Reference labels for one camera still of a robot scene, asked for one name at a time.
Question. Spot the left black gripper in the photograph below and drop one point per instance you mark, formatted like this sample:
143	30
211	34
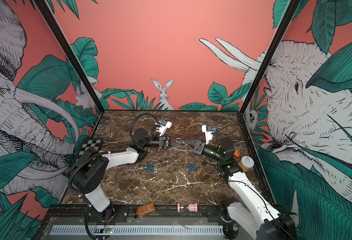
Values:
164	142

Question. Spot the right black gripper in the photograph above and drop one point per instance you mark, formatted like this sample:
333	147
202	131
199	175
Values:
198	147

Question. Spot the dark grey padlock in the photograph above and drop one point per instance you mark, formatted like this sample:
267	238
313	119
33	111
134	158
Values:
203	163
179	142

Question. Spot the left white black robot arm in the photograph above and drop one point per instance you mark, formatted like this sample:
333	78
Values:
86	174

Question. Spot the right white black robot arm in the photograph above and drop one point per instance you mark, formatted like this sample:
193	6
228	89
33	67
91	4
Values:
260	219

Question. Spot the orange toy car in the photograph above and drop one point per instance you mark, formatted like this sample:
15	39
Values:
236	153

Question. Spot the yellow orange can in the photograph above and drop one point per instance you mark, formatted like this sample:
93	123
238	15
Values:
246	163

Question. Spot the pink hourglass spool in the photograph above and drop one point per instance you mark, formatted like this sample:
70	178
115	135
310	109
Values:
187	207

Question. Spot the orange brown box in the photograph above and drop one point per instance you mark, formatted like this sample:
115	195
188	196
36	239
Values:
145	210

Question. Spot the black white checkerboard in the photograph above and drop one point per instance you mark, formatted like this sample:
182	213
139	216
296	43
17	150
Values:
90	143

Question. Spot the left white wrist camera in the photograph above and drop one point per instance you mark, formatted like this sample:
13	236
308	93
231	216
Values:
162	126

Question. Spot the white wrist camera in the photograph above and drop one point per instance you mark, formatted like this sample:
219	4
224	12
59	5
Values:
208	130
162	126

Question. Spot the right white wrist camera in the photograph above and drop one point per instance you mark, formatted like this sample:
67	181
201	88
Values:
208	130

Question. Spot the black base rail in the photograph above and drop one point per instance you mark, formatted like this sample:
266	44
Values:
214	213

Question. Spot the white slotted cable duct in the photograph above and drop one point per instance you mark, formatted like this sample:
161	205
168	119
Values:
136	230

